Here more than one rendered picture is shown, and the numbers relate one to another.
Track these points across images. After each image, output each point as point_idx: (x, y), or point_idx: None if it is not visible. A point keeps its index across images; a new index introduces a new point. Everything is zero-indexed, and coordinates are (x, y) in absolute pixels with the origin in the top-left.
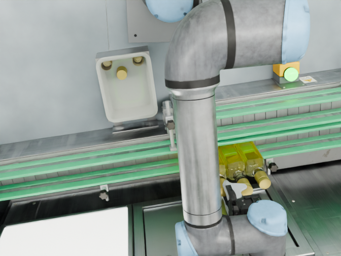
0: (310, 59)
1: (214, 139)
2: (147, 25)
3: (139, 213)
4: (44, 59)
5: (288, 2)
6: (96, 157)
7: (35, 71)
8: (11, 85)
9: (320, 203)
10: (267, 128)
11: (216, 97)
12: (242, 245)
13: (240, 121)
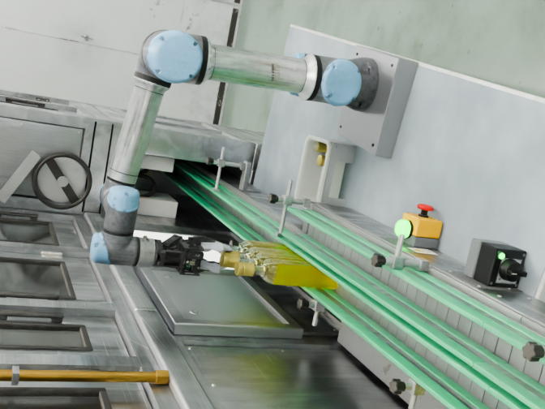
0: (461, 239)
1: (132, 118)
2: (348, 119)
3: (228, 272)
4: (309, 131)
5: (162, 32)
6: (259, 217)
7: (302, 139)
8: (290, 145)
9: (283, 364)
10: (328, 260)
11: (345, 216)
12: (104, 200)
13: (341, 253)
